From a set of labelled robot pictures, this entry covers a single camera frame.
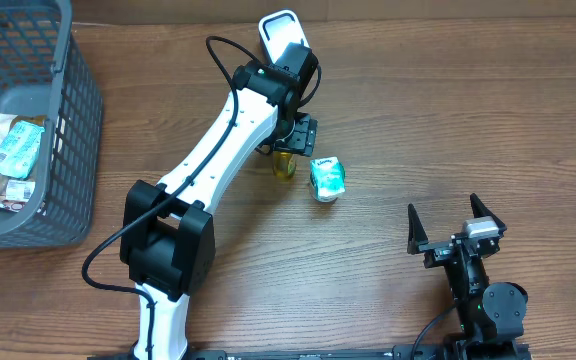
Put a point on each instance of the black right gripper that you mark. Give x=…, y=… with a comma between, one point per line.
x=451, y=248

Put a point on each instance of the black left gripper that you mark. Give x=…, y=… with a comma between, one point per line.
x=305, y=139

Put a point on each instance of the yellow liquid bottle silver cap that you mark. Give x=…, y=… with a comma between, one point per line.
x=284, y=165

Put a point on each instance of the green lidded jar with tissues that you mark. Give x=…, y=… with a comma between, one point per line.
x=327, y=179

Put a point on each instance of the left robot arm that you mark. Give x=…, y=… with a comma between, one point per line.
x=169, y=242

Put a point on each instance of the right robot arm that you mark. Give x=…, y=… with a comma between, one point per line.
x=491, y=314

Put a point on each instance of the white barcode scanner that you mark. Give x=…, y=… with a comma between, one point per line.
x=277, y=31

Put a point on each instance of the teal tissue pack in basket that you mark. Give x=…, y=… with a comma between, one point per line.
x=19, y=149

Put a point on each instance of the dark grey plastic basket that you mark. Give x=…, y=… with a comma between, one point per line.
x=43, y=73

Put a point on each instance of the brown snack wrapper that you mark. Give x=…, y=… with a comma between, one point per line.
x=15, y=193

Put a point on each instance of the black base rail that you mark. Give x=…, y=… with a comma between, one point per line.
x=398, y=352

